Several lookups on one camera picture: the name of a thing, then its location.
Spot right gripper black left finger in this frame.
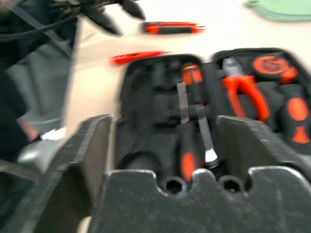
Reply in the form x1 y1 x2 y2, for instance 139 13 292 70
2 114 115 233

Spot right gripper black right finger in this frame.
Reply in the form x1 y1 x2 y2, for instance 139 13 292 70
217 116 311 185

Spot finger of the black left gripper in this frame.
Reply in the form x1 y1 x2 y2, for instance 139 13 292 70
81 1 122 37
116 0 147 20

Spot black orange utility knife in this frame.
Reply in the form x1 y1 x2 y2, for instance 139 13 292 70
138 21 207 35

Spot slim orange hand tool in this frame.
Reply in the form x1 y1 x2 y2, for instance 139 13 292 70
110 50 172 65

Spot black plastic tool case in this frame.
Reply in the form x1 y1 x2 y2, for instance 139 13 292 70
116 48 311 187

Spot silver robot body joint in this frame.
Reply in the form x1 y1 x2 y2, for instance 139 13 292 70
17 139 59 172

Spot orange black tape measure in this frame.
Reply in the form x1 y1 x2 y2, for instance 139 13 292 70
251 54 299 85

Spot short screwdriver with orange cap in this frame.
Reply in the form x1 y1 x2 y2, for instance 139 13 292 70
176 64 204 125

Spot pale green plastic tray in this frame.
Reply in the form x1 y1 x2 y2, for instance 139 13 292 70
243 0 311 23

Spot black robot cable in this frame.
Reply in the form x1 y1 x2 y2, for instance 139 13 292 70
0 11 80 41

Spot orange handled pliers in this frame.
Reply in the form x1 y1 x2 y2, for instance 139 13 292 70
221 57 271 122

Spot black orange screwdriver, thick handle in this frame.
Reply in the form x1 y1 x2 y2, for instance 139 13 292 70
279 84 311 144

